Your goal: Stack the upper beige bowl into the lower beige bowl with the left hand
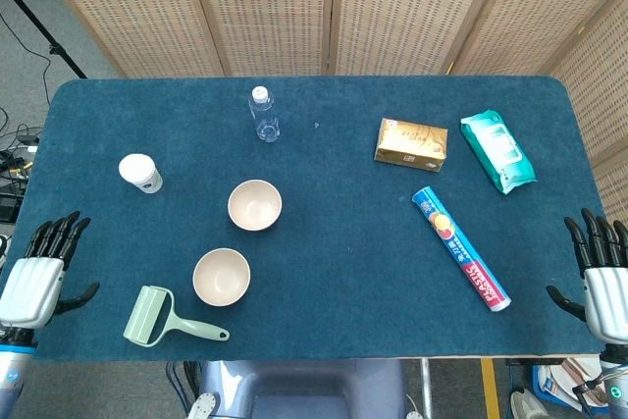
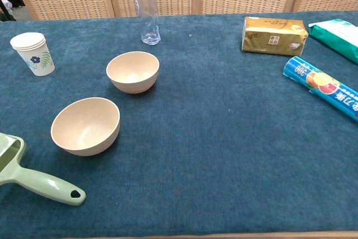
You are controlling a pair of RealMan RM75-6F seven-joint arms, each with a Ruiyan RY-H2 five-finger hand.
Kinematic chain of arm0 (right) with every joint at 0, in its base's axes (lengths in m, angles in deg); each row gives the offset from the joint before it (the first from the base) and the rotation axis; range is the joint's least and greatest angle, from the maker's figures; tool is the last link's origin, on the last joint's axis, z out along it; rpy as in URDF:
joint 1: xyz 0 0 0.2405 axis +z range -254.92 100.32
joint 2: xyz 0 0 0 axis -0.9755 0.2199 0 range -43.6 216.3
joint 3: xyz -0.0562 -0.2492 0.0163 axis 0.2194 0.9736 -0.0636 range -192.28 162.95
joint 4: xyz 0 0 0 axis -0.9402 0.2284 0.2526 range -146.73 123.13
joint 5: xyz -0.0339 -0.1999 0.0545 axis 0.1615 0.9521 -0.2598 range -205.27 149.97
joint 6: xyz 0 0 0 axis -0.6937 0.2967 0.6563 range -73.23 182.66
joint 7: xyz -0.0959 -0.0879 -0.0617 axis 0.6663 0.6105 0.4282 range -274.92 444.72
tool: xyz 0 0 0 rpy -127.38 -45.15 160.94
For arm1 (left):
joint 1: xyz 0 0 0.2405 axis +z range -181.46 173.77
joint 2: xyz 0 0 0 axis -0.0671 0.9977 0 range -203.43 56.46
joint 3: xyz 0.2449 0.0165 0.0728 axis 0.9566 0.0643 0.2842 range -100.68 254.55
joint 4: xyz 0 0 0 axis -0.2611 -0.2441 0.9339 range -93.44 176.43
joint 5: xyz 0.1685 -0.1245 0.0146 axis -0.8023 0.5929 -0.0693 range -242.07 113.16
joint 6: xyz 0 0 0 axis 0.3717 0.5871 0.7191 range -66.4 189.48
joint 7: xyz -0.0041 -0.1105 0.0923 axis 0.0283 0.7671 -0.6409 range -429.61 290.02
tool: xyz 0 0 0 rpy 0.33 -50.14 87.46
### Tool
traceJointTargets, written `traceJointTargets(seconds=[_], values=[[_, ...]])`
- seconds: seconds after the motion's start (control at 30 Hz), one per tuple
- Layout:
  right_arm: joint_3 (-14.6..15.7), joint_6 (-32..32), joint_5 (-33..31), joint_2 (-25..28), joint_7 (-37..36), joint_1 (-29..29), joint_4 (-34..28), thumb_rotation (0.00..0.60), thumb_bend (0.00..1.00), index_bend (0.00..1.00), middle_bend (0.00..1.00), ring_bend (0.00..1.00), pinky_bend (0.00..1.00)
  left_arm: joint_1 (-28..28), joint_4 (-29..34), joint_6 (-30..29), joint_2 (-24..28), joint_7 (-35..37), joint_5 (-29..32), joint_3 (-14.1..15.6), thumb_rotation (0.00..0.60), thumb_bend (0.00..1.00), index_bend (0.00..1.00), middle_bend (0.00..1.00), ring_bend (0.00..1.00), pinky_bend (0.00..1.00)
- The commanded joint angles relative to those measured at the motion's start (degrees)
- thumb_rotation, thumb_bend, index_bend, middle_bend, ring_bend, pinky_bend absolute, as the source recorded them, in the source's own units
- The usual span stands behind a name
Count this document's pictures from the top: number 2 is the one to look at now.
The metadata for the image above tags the clear plastic bottle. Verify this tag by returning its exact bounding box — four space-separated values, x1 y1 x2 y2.
134 0 162 46

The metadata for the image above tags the blue plastic wrap roll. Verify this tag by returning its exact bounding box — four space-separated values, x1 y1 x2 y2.
282 56 358 124

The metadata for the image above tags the gold tissue pack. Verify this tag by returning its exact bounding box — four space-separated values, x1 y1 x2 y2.
241 16 309 57

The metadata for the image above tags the off-white bowl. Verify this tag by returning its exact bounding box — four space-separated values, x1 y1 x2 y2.
50 97 121 157
106 51 161 95

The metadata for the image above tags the dark blue table cloth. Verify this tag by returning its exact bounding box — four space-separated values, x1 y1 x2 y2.
0 11 358 237

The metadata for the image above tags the green wet wipes pack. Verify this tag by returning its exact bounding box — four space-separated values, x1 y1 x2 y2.
308 18 358 64

